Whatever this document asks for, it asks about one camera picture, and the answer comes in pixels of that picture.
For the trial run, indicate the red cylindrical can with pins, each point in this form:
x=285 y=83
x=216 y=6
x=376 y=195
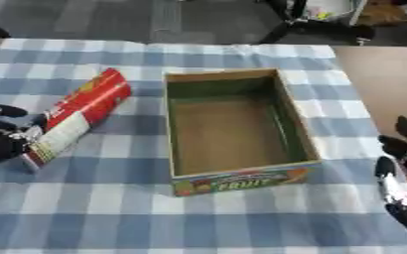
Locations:
x=79 y=114

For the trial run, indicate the cardboard box with green inside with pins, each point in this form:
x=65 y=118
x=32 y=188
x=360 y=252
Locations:
x=236 y=132

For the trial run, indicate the brown bag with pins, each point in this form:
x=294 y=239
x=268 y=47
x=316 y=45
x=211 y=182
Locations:
x=386 y=13

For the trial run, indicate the black office chair base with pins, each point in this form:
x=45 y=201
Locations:
x=311 y=25

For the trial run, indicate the white bin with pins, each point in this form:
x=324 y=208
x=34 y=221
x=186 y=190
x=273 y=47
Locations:
x=334 y=8

